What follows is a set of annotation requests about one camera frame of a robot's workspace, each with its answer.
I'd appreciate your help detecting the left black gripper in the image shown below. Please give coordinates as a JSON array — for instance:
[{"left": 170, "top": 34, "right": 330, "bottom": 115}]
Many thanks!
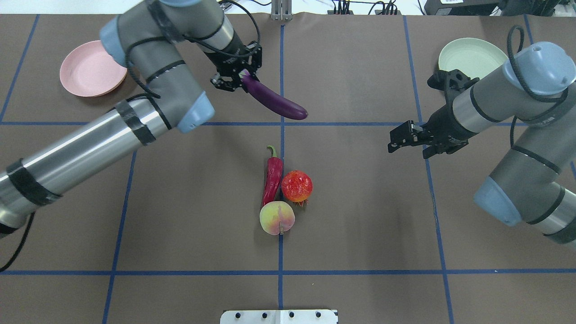
[{"left": 204, "top": 38, "right": 262, "bottom": 93}]

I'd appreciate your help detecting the purple eggplant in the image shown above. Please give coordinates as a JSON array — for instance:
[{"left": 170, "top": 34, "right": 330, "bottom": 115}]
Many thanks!
[{"left": 239, "top": 69, "right": 308, "bottom": 120}]

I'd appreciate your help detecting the yellow pink peach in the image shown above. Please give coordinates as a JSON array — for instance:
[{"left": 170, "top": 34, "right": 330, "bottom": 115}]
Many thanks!
[{"left": 259, "top": 201, "right": 296, "bottom": 235}]

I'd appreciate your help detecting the green plate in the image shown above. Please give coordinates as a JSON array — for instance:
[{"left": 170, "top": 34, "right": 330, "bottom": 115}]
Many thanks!
[{"left": 438, "top": 37, "right": 508, "bottom": 79}]

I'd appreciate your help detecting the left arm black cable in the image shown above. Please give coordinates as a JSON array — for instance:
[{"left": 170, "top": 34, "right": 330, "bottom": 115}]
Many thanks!
[{"left": 0, "top": 0, "right": 261, "bottom": 273}]

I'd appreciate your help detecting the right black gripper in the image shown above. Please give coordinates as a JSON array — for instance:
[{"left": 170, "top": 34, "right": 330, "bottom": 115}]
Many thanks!
[{"left": 387, "top": 69, "right": 480, "bottom": 159}]

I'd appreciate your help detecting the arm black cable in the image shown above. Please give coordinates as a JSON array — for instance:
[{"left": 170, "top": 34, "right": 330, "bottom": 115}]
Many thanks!
[
  {"left": 507, "top": 25, "right": 570, "bottom": 149},
  {"left": 0, "top": 0, "right": 261, "bottom": 273}
]

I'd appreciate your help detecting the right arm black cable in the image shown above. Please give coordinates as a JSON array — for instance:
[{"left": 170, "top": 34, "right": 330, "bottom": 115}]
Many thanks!
[{"left": 507, "top": 25, "right": 570, "bottom": 149}]

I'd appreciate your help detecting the pink plate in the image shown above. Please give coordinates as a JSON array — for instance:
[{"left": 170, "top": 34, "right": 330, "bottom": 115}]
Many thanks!
[{"left": 59, "top": 40, "right": 127, "bottom": 98}]

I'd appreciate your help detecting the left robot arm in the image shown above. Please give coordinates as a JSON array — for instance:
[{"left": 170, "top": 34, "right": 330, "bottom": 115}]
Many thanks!
[{"left": 1, "top": 0, "right": 261, "bottom": 237}]

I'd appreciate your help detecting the red pomegranate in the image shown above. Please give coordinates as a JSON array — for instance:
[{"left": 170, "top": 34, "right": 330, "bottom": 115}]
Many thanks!
[{"left": 280, "top": 170, "right": 313, "bottom": 207}]

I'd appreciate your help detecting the red chili pepper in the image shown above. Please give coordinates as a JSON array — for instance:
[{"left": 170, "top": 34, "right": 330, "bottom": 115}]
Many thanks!
[{"left": 261, "top": 145, "right": 284, "bottom": 207}]

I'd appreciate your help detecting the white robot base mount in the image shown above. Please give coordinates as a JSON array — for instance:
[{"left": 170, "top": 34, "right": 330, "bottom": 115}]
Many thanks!
[{"left": 220, "top": 309, "right": 339, "bottom": 324}]

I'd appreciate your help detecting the aluminium frame post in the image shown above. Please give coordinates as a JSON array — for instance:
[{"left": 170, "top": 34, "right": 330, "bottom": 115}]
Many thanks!
[{"left": 270, "top": 0, "right": 294, "bottom": 21}]

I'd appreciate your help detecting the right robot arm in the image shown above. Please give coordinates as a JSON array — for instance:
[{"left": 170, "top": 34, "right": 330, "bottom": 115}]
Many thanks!
[{"left": 387, "top": 41, "right": 575, "bottom": 248}]

